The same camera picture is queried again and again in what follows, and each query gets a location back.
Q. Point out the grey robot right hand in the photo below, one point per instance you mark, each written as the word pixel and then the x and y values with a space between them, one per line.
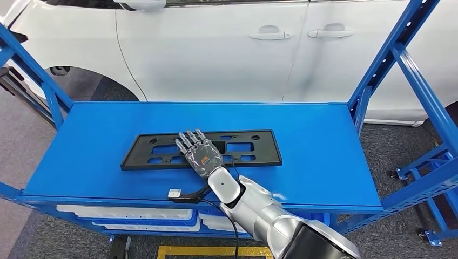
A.
pixel 205 159

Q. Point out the black plastic plate holder part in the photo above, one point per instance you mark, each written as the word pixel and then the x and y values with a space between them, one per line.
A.
pixel 264 157

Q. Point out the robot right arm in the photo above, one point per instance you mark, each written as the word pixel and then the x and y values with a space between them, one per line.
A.
pixel 257 211

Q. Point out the blue steel shelf rack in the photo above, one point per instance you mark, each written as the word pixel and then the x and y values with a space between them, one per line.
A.
pixel 286 143

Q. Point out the white plastic storage bin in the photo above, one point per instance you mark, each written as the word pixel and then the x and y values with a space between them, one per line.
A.
pixel 222 223
pixel 150 226
pixel 125 212

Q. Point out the white car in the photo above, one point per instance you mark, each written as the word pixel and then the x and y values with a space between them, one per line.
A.
pixel 214 53

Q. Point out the black metal stand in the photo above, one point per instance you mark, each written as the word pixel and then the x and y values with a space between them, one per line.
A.
pixel 14 80

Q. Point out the blue rack on casters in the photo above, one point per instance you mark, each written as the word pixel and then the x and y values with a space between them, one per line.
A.
pixel 433 238

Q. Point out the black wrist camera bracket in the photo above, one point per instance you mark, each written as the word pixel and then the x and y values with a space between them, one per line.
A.
pixel 193 196

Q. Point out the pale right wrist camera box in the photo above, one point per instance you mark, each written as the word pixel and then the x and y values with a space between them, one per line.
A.
pixel 174 193

